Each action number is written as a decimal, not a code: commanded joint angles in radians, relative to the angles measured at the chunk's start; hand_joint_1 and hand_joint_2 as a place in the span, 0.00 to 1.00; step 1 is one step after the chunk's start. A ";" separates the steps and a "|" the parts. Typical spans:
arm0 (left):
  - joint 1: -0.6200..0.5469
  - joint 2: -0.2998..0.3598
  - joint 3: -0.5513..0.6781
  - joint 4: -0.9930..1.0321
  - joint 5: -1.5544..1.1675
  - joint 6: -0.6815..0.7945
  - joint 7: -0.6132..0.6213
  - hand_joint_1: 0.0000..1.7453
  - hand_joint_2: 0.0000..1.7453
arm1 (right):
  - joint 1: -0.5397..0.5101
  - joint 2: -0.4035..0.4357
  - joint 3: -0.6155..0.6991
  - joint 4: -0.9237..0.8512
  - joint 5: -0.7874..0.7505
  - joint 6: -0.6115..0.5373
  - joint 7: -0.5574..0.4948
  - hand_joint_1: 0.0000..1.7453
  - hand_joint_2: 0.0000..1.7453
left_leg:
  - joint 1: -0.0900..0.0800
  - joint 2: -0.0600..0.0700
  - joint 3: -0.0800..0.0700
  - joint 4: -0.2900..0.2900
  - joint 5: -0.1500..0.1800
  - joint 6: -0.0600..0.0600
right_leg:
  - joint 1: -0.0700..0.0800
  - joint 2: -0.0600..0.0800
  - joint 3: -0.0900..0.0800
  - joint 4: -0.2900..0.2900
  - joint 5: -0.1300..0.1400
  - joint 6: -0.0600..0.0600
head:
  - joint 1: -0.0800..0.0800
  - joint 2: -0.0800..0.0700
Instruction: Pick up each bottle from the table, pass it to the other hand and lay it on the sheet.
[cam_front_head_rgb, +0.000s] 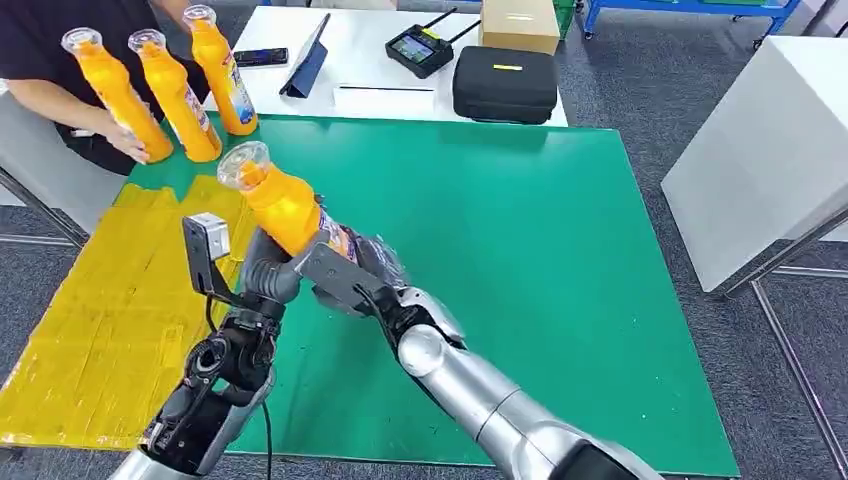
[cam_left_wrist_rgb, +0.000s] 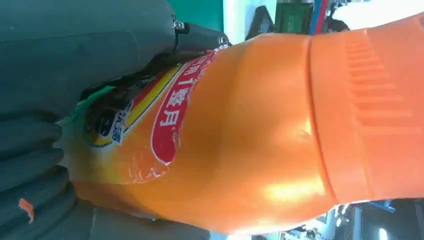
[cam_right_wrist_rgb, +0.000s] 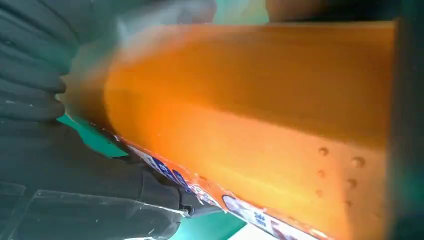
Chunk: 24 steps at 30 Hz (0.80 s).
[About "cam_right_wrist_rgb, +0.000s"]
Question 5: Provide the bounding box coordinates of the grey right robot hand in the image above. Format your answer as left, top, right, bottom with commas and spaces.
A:
0, 119, 226, 240

